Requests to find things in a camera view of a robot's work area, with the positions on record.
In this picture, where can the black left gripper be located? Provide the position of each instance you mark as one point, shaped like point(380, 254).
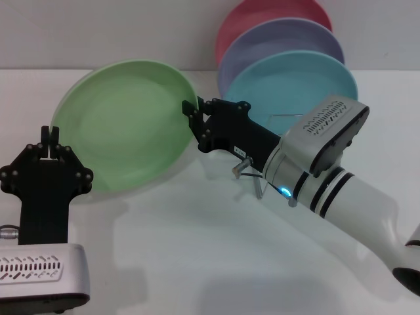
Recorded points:
point(44, 203)

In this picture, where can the light blue plate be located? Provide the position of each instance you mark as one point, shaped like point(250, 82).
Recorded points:
point(279, 75)

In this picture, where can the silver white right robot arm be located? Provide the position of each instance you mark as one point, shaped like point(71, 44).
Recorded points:
point(354, 210)

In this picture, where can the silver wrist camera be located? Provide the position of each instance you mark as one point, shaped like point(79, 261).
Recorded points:
point(325, 131)
point(39, 272)

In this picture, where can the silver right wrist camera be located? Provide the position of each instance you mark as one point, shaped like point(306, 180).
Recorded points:
point(325, 131)

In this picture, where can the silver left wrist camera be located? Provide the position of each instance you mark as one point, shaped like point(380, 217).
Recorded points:
point(39, 272)

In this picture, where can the red plate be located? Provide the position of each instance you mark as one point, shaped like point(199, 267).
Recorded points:
point(262, 16)

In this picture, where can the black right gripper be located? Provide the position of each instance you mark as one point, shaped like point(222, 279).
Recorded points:
point(243, 138)

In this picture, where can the green plate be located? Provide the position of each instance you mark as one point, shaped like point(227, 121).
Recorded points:
point(131, 124)

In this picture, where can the purple plate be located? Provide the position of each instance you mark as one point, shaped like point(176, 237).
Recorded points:
point(279, 39)

